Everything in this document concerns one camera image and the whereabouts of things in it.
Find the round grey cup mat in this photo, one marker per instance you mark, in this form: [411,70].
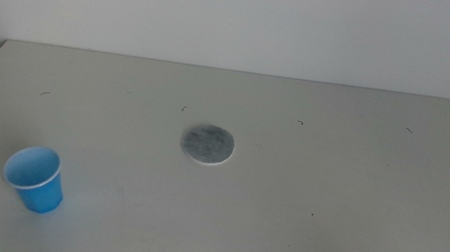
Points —
[207,143]

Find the blue plastic cup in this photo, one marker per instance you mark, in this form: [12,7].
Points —
[39,190]

